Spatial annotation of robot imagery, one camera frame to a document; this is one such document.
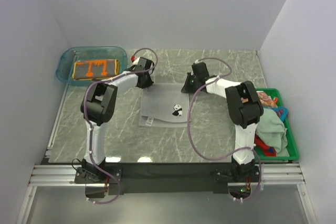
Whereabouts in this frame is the brown patterned towel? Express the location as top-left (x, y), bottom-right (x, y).
top-left (257, 91), bottom-right (277, 108)

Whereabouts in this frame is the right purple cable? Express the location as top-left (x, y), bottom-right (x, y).
top-left (186, 58), bottom-right (263, 204)

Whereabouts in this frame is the red and blue cloth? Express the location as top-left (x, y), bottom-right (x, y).
top-left (253, 105), bottom-right (289, 157)

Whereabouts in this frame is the green plastic tray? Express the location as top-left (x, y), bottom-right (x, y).
top-left (255, 88), bottom-right (299, 161)

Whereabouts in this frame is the purple cable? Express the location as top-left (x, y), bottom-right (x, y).
top-left (186, 58), bottom-right (263, 204)
top-left (82, 48), bottom-right (159, 205)

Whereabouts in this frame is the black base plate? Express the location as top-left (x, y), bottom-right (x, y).
top-left (74, 163), bottom-right (260, 198)

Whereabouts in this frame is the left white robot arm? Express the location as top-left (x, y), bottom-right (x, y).
top-left (81, 57), bottom-right (155, 183)

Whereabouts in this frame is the aluminium rail frame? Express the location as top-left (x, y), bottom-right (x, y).
top-left (16, 163), bottom-right (317, 223)

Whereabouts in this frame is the orange and grey towel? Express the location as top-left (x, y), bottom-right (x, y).
top-left (72, 59), bottom-right (119, 80)

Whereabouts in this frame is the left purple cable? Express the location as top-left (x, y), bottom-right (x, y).
top-left (82, 48), bottom-right (159, 205)

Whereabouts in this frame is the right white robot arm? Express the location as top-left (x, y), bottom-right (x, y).
top-left (181, 61), bottom-right (264, 182)

